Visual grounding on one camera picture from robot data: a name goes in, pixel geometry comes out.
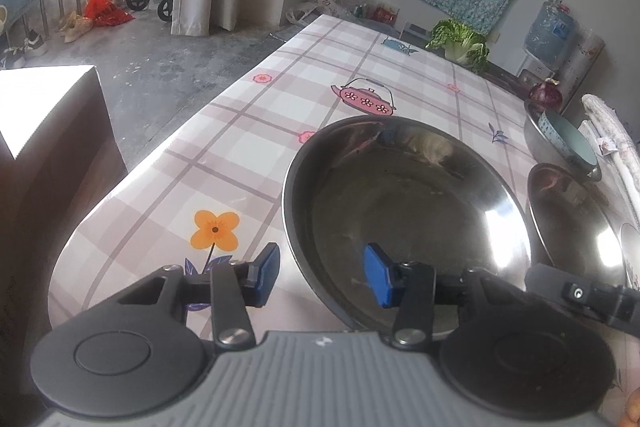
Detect white plastic bag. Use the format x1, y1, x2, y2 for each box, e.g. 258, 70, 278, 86
286, 0, 351, 25

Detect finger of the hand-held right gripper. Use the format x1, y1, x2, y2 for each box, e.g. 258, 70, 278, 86
525, 263, 640, 338

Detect red onion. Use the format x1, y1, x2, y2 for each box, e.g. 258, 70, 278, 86
529, 78, 563, 110

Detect large stainless steel bowl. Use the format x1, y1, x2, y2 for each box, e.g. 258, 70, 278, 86
523, 101, 603, 182

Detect napa cabbage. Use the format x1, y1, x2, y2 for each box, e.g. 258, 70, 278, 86
427, 18, 492, 74

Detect cardboard box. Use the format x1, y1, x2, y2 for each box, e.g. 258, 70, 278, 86
0, 66, 128, 408

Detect white quilted bed pad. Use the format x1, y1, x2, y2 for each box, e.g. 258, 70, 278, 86
582, 93, 640, 228

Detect dark sneakers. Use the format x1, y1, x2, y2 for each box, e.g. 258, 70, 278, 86
2, 29, 48, 58

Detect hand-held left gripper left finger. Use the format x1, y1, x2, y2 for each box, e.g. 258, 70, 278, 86
116, 243, 282, 354

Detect wide stainless steel plate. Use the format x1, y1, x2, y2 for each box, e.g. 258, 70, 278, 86
526, 163, 627, 280

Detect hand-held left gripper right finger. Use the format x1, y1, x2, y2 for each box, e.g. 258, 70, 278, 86
364, 244, 528, 352

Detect white water dispenser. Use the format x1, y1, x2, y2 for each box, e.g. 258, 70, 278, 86
517, 56, 557, 84

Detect plaid printed tablecloth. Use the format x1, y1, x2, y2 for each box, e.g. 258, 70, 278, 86
47, 14, 640, 408

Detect rolled printed mat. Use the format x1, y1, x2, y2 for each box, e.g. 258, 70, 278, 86
562, 32, 606, 88

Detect blue water jug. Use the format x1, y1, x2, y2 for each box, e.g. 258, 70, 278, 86
522, 2, 581, 68

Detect deep stainless steel plate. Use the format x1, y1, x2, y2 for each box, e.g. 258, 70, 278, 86
282, 116, 533, 340

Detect beige shoes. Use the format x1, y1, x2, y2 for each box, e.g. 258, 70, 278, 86
56, 12, 96, 44

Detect crumpled red plastic bag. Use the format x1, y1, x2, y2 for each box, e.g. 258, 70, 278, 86
82, 0, 136, 28

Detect person's right hand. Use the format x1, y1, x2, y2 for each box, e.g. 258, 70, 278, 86
619, 384, 640, 427

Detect teal ceramic bowl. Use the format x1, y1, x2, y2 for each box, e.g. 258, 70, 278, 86
537, 109, 600, 168

